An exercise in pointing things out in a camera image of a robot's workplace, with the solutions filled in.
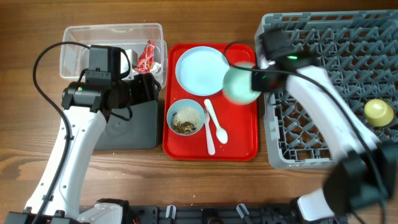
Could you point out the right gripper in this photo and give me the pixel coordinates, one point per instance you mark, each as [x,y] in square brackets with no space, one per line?
[254,83]

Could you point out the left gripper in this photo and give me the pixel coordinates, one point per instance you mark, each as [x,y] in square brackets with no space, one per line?
[147,91]

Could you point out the mint green bowl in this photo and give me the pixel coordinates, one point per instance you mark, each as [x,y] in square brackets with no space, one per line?
[237,87]

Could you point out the red snack wrapper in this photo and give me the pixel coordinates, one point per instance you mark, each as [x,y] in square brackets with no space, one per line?
[146,59]

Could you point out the light blue food bowl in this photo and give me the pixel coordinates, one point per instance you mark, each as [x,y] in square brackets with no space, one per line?
[181,104]

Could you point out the rice and meat leftovers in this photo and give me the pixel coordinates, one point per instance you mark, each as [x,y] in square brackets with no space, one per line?
[186,121]

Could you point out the yellow plastic cup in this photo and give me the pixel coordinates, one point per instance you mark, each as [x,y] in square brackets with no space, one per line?
[378,113]

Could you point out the white napkin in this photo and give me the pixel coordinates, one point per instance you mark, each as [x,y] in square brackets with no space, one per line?
[156,68]

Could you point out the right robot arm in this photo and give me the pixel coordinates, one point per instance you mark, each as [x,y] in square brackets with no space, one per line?
[365,167]

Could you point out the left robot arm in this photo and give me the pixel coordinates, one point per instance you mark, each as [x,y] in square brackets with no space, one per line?
[87,105]

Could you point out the black waste tray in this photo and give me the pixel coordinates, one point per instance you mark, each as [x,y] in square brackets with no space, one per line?
[140,132]

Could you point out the clear plastic waste bin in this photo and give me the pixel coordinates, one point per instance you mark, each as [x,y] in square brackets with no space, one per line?
[73,59]

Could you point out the grey dishwasher rack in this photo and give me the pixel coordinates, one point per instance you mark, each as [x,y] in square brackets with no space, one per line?
[359,51]

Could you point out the light blue plate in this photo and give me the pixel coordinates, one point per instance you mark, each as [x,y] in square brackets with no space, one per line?
[201,70]

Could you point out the red serving tray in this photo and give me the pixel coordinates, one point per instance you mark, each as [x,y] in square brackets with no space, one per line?
[241,122]

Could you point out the white plastic spoon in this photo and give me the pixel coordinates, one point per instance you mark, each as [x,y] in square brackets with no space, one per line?
[221,133]

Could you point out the white plastic fork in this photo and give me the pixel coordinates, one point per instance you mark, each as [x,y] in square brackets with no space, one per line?
[209,139]

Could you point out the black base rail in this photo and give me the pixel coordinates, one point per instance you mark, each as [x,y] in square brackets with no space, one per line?
[268,214]

